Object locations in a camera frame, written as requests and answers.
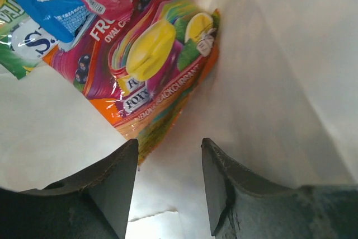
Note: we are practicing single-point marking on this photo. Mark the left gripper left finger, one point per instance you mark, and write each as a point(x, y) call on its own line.
point(92, 203)

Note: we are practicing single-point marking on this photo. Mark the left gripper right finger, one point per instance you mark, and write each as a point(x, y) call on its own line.
point(243, 204)

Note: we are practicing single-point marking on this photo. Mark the green spring tea candy packet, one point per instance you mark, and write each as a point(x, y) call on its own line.
point(24, 42)

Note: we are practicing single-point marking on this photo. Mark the orange fruit candy packet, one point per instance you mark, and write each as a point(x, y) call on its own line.
point(139, 74)

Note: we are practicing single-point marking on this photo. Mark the blue checkered paper bag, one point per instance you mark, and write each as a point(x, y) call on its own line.
point(281, 100)

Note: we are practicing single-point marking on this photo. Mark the blue small snack packet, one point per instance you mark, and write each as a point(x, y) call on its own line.
point(66, 20)

